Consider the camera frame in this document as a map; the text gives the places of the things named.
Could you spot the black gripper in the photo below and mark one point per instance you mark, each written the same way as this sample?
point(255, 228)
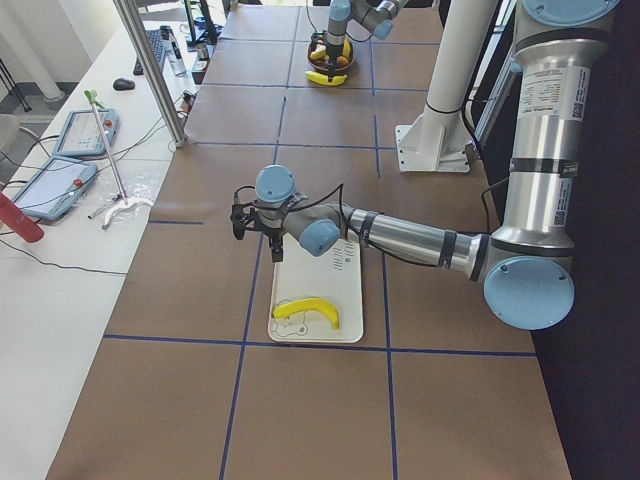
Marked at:
point(274, 234)
point(332, 51)

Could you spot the yellow banana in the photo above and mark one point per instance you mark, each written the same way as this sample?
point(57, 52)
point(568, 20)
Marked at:
point(324, 79)

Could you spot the brown wicker basket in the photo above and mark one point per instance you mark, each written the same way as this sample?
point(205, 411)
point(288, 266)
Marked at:
point(319, 59)

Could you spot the yellow banana basket right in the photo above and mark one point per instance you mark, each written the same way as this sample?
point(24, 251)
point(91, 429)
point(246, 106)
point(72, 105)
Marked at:
point(347, 50)

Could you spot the white bear print tray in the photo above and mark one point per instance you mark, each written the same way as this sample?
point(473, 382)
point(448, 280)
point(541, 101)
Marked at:
point(334, 276)

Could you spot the metal cup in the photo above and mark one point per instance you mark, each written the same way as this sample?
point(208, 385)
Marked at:
point(202, 51)

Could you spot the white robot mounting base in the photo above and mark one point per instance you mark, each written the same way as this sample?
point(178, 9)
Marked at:
point(426, 152)

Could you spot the black keyboard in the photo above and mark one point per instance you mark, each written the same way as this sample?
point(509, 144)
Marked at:
point(157, 47)

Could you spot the black computer mouse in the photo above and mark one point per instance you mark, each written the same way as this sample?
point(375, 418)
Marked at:
point(123, 84)

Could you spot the far teach pendant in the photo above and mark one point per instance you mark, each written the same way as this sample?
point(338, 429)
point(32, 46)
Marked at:
point(80, 135)

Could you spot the teach pendant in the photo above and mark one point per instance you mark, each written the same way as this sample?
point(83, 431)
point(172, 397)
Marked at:
point(80, 135)
point(55, 188)

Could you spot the near teach pendant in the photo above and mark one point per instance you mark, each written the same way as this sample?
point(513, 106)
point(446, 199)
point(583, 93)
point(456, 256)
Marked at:
point(55, 188)

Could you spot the metal rod with green tip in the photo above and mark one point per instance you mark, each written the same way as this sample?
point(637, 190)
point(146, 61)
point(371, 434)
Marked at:
point(95, 106)

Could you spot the red bottle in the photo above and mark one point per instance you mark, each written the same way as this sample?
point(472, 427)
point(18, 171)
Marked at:
point(14, 218)

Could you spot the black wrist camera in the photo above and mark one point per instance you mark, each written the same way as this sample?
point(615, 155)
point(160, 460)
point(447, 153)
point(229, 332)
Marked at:
point(243, 219)

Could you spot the aluminium frame post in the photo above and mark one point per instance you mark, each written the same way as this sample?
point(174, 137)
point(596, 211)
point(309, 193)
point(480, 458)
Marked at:
point(128, 13)

